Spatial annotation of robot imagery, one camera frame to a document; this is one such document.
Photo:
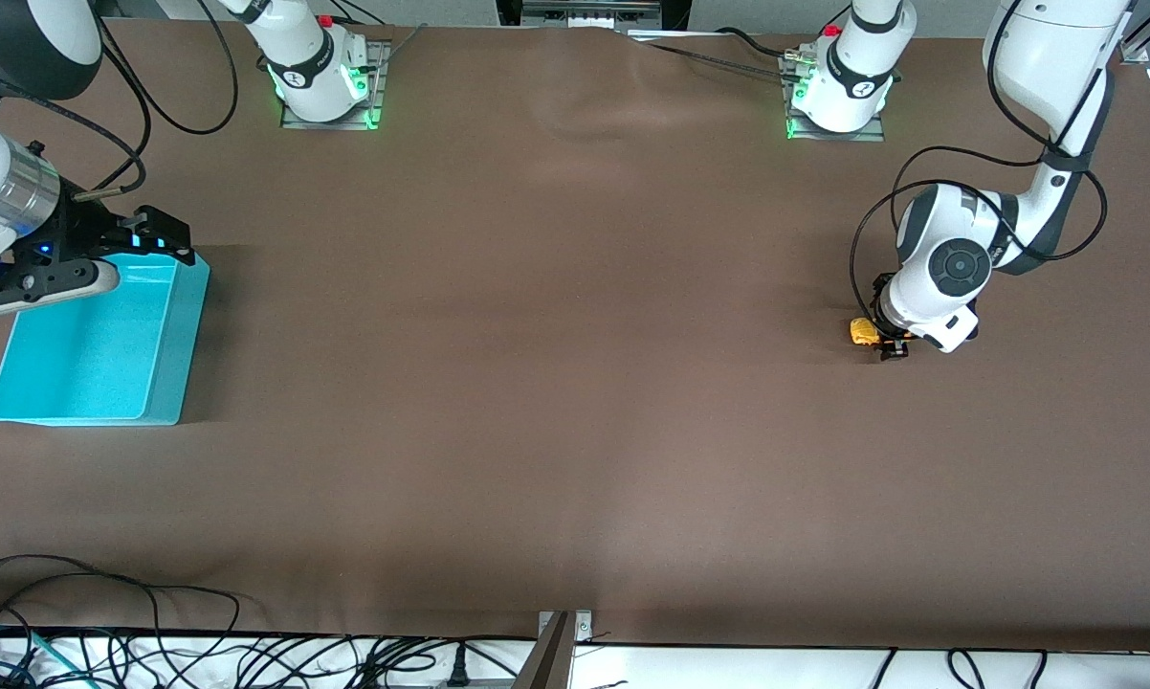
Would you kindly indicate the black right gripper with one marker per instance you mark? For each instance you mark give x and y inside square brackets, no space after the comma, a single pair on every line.
[84,235]

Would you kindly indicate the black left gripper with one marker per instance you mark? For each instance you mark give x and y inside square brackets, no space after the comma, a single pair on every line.
[883,292]

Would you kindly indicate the yellow beetle toy car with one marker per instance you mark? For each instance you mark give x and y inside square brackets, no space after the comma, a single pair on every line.
[863,332]

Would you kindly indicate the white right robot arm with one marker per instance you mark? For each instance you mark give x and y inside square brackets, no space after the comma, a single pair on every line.
[307,67]

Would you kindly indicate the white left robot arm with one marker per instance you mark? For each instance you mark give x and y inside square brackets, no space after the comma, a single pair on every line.
[958,263]

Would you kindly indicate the turquoise plastic bin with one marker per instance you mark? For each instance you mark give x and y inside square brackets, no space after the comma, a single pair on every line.
[97,354]

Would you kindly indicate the brown table cover cloth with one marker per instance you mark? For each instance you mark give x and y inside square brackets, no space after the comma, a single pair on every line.
[575,383]

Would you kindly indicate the black equipment box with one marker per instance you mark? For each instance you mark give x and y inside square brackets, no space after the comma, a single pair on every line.
[675,11]

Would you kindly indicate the black power plug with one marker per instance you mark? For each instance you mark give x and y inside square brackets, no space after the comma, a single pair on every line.
[458,667]

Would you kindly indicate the grey metal base plate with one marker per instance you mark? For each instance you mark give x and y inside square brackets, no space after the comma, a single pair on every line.
[381,91]
[876,129]

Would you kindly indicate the grey metal bracket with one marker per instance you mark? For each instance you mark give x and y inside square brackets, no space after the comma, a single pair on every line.
[594,11]

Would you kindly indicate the aluminium beam with bracket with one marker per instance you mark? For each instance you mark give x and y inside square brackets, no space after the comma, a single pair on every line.
[556,655]

